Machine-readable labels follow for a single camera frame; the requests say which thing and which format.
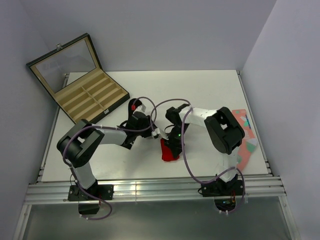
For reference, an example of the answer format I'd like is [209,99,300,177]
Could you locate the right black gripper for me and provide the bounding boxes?
[162,123,190,159]

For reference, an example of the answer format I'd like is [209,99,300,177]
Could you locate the red santa sock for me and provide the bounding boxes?
[160,138,180,162]

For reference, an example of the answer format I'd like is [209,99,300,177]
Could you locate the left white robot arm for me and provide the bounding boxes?
[56,111,157,200]

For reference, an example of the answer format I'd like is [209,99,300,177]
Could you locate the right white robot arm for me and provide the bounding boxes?
[160,103,245,195]

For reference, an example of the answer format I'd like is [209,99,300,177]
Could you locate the black striped sock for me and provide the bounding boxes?
[119,98,145,151]

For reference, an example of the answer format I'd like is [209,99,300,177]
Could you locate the pink patterned sock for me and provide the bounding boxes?
[231,109,258,171]

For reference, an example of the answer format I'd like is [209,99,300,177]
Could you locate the black compartment display box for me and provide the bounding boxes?
[26,33,130,124]

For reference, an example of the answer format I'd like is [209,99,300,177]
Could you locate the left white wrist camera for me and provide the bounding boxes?
[131,103,146,113]

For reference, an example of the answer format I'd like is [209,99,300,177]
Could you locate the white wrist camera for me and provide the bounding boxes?
[151,128,161,139]
[131,103,146,113]

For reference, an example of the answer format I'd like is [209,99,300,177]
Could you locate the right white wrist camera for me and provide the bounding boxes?
[151,128,161,139]

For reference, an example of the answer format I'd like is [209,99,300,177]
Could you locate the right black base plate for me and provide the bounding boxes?
[197,179,244,197]

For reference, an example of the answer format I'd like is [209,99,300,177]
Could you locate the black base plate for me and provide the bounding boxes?
[67,184,114,202]
[197,179,244,197]

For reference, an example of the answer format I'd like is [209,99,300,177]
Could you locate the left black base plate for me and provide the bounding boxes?
[67,184,114,202]

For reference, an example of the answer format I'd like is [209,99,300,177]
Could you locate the small black box under rail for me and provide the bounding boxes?
[78,203,100,216]

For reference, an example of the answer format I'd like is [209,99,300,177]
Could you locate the aluminium table frame rail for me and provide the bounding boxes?
[23,175,286,205]

